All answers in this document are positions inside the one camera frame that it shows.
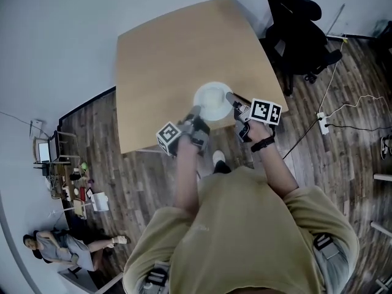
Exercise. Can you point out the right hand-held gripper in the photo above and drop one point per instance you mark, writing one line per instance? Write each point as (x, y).
(265, 111)

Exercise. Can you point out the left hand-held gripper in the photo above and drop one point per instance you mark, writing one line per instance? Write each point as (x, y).
(196, 130)

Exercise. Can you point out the white plate of food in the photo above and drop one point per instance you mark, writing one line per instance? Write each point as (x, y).
(211, 101)

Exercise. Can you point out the person's right forearm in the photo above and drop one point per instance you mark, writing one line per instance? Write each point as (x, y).
(275, 170)

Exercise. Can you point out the person's left forearm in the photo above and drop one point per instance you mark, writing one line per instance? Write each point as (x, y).
(186, 176)

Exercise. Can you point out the white shoe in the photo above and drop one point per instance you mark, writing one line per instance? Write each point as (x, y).
(218, 156)

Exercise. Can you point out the black wristband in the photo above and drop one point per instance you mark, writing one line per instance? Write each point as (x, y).
(262, 144)

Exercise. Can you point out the black trouser leg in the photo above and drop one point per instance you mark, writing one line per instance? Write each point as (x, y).
(222, 168)

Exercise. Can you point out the light wooden table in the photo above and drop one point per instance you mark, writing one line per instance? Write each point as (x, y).
(183, 41)

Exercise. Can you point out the black office chair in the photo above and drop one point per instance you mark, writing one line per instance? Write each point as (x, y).
(297, 41)

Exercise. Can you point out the white power strip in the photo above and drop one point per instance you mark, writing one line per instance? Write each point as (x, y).
(323, 122)

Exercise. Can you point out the white box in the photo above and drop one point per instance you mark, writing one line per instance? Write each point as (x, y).
(100, 201)

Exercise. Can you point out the khaki shirt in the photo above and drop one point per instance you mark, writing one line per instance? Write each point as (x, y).
(245, 240)

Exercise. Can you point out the cluttered side desk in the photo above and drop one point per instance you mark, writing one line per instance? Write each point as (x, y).
(70, 188)

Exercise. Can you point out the open laptop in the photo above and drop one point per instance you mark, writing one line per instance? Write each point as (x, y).
(44, 151)

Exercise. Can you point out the striped dark shoe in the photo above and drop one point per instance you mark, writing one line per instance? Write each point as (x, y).
(386, 147)

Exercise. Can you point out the white furniture leg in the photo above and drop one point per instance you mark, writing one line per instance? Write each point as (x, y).
(382, 177)
(384, 285)
(381, 228)

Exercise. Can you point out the wooden frame chair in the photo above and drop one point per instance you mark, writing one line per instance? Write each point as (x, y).
(65, 145)

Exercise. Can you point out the white wall device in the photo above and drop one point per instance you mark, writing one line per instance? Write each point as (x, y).
(36, 127)

